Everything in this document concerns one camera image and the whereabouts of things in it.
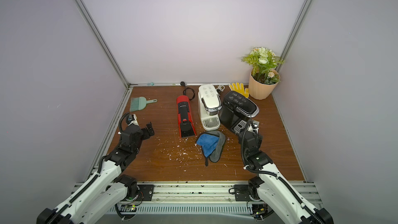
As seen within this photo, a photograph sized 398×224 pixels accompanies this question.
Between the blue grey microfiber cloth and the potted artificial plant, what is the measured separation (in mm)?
415

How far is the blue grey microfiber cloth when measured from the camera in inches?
33.4

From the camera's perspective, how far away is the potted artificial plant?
942 mm
